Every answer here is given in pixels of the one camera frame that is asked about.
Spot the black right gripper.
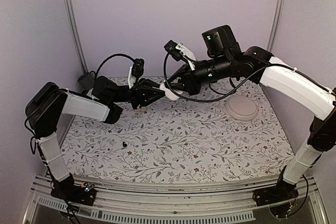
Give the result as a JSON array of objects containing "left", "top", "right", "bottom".
[{"left": 165, "top": 53, "right": 233, "bottom": 95}]

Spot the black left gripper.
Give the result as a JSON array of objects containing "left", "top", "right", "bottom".
[{"left": 111, "top": 78, "right": 169, "bottom": 109}]

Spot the white earbud charging case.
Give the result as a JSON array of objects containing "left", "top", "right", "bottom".
[{"left": 159, "top": 82, "right": 180, "bottom": 101}]

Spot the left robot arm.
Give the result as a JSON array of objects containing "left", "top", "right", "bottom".
[{"left": 24, "top": 76, "right": 165, "bottom": 200}]

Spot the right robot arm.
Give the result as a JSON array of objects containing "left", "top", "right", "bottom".
[{"left": 164, "top": 25, "right": 335, "bottom": 201}]

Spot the white round dish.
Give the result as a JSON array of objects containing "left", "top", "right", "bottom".
[{"left": 225, "top": 95, "right": 259, "bottom": 121}]

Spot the floral patterned table mat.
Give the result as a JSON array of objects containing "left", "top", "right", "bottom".
[{"left": 61, "top": 80, "right": 293, "bottom": 184}]

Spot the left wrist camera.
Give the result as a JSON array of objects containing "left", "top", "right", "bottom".
[{"left": 127, "top": 59, "right": 144, "bottom": 88}]

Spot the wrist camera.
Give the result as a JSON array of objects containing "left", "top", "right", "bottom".
[
  {"left": 163, "top": 40, "right": 197, "bottom": 70},
  {"left": 127, "top": 59, "right": 144, "bottom": 88}
]

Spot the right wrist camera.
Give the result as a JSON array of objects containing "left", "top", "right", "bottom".
[{"left": 163, "top": 40, "right": 197, "bottom": 70}]

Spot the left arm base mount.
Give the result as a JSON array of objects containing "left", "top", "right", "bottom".
[{"left": 51, "top": 182, "right": 97, "bottom": 206}]

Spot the aluminium front rail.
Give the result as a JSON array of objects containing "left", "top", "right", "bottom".
[{"left": 23, "top": 176, "right": 330, "bottom": 223}]

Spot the left aluminium corner post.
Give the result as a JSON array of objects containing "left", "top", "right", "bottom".
[{"left": 64, "top": 0, "right": 88, "bottom": 73}]

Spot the aluminium corner post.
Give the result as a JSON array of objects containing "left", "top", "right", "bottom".
[
  {"left": 267, "top": 0, "right": 285, "bottom": 52},
  {"left": 64, "top": 0, "right": 88, "bottom": 73}
]

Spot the right aluminium corner post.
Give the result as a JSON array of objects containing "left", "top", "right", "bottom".
[{"left": 267, "top": 0, "right": 285, "bottom": 52}]

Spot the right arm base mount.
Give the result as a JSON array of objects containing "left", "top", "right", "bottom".
[{"left": 252, "top": 184, "right": 299, "bottom": 206}]

